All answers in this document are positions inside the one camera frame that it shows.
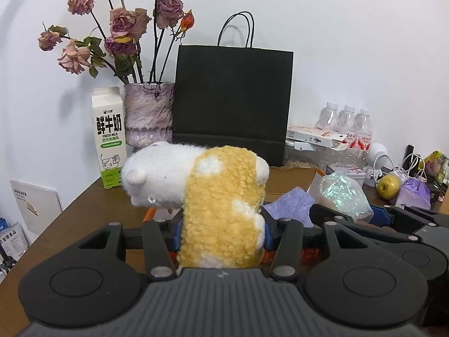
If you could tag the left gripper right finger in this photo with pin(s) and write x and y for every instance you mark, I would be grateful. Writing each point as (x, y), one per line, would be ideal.
(284, 236)

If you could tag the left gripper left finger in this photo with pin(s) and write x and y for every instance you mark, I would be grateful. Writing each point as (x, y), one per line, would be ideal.
(160, 239)

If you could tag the purple cloth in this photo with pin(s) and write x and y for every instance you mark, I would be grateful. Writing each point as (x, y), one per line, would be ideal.
(294, 204)

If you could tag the iridescent plastic bag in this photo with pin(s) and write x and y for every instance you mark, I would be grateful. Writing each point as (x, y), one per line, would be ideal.
(343, 194)

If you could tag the white yellow plush toy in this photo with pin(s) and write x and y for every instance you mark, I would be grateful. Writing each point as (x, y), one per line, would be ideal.
(220, 191)

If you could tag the orange cardboard box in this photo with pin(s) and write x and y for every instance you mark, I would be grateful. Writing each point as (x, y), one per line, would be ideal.
(281, 180)

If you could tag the yellow green pear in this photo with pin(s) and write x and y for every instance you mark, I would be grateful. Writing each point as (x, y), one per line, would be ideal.
(388, 186)

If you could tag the purple tissue pack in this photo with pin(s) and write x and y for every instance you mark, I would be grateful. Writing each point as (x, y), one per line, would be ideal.
(414, 192)

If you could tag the floral tin box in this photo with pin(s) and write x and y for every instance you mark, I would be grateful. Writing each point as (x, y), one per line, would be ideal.
(353, 172)

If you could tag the clear plastic food container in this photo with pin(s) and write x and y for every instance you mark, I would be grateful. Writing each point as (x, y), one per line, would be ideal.
(306, 155)

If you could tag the white small device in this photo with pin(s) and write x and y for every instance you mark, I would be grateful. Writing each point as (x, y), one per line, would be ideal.
(375, 159)

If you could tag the snack packet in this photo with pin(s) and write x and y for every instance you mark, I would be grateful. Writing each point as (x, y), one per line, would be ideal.
(436, 167)

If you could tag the white glove box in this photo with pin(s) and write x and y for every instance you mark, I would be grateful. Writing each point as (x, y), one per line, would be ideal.
(323, 138)

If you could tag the white booklet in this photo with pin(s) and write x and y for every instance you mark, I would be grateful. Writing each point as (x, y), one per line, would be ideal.
(39, 206)

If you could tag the water bottle right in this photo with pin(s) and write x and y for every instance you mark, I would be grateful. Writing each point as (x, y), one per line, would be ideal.
(363, 130)

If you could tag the water bottle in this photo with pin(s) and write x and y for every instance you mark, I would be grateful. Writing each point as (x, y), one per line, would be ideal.
(346, 123)
(363, 130)
(328, 119)

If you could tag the water bottle middle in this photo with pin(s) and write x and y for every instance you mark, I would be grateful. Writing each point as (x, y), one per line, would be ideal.
(346, 123)

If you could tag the water bottle left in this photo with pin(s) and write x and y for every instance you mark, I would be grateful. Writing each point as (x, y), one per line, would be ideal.
(328, 119)

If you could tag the purple textured vase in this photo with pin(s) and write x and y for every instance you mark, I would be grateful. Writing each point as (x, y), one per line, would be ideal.
(148, 113)

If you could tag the fresh milk carton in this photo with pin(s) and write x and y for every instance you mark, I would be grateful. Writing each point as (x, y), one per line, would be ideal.
(109, 134)

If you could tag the black paper bag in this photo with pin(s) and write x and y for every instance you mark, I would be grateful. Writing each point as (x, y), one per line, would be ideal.
(236, 96)

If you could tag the dried pink roses bouquet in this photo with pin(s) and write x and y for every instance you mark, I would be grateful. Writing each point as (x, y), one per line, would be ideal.
(118, 47)

